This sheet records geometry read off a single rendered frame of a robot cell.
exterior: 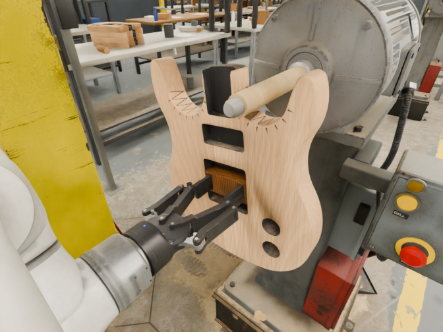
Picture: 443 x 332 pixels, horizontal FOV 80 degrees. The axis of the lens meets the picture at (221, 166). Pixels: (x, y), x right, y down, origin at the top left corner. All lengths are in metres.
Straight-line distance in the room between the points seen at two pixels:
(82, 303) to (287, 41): 0.50
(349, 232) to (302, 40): 0.60
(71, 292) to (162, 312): 1.24
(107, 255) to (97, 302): 0.05
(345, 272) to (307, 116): 0.71
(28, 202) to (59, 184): 0.98
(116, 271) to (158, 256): 0.06
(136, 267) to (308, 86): 0.31
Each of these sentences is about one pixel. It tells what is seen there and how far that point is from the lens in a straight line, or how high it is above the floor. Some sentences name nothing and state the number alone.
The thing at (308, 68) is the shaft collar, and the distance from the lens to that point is 0.49.
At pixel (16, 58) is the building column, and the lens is 1.12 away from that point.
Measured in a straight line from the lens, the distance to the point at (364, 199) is 0.83.
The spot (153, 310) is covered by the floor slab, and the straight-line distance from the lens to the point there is 1.59.
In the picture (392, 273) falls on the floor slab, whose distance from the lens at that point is 1.93.
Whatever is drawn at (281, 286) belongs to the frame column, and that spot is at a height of 0.37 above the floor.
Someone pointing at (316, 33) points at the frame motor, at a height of 1.31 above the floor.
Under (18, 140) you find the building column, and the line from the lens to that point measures 1.17.
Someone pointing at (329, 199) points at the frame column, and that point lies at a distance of 0.83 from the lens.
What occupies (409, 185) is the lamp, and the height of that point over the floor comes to 1.11.
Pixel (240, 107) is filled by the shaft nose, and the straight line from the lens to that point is 0.34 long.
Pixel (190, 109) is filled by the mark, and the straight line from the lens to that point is 0.53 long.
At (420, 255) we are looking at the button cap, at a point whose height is 0.99.
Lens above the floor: 1.38
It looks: 34 degrees down
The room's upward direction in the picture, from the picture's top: straight up
